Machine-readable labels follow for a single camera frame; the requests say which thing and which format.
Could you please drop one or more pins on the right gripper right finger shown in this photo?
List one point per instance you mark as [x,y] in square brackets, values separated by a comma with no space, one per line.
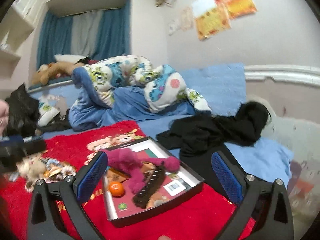
[267,203]

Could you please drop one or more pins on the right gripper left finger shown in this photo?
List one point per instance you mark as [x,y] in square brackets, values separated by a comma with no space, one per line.
[44,221]

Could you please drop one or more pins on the orange mandarin fruit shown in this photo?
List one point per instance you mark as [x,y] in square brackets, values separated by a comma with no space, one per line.
[116,189]

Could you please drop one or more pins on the orange triangular snack packet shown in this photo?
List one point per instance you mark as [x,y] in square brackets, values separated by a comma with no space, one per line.
[116,176]

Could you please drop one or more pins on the dark brown hair clip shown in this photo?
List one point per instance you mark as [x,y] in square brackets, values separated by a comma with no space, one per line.
[152,185]

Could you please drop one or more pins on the magenta plush bear toy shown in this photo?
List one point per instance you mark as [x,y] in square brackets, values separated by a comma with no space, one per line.
[127,161]

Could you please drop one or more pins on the grey furry plush toy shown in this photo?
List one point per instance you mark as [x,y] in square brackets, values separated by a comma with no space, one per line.
[31,171]

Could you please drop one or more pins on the black puffer jacket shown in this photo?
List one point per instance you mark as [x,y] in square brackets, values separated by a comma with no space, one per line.
[23,113]

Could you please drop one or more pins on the small monster print pillow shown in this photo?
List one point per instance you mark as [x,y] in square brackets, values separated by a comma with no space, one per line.
[47,112]

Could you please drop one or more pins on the red cartoon bear quilt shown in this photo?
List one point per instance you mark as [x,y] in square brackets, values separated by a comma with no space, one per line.
[200,217]

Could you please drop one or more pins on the brown plush teddy bear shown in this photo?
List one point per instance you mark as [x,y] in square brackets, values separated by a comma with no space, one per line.
[50,71]

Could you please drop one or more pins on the black shallow cardboard box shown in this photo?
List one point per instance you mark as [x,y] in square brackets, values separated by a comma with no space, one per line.
[176,186]

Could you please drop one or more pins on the black clothing pile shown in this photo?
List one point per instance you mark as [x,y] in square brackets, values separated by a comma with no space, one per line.
[198,137]

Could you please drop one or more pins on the light blue bed sheet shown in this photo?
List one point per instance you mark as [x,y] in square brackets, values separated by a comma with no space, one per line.
[224,88]

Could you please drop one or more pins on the blue monster cartoon blanket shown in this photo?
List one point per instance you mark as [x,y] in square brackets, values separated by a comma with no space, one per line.
[129,87]

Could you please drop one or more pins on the blue window curtain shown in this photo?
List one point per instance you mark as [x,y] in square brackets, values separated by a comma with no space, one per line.
[96,34]

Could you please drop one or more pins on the orange wall certificate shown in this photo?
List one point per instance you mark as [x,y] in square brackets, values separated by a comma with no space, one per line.
[214,16]

